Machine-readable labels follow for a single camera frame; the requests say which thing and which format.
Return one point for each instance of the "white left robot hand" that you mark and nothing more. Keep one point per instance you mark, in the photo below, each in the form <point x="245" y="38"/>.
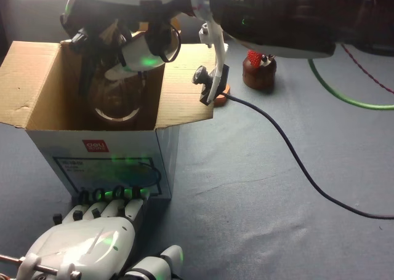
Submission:
<point x="86" y="243"/>

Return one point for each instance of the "open cardboard box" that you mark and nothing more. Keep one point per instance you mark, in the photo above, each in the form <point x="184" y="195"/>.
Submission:
<point x="37" y="86"/>

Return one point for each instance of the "orange hexagon block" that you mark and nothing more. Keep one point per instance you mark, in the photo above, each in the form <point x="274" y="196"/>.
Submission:
<point x="220" y="101"/>

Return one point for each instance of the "toy chocolate strawberry cake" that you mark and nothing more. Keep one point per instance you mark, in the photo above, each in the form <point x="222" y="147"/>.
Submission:
<point x="258" y="75"/>

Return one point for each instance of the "grey table cloth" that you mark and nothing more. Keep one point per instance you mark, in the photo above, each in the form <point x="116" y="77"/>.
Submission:
<point x="246" y="184"/>

